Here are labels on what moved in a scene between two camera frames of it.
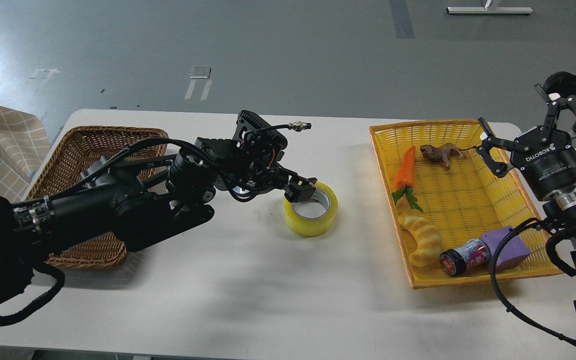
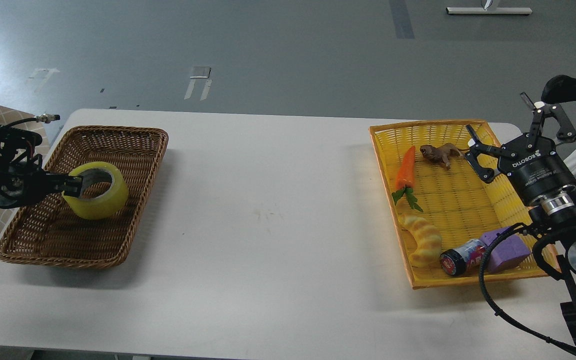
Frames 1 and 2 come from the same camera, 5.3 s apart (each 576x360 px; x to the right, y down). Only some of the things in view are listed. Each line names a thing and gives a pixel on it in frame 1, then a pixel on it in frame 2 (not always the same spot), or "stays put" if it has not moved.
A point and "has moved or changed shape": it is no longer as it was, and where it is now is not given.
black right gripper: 551,165 -> 537,169
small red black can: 457,261 stays put
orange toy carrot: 404,177 stays put
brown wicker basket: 137,151 stays put
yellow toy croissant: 429,241 stays put
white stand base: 482,10 stays put
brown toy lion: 443,152 stays put
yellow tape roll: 319,227 has moved or changed shape
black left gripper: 253,175 -> 25,184
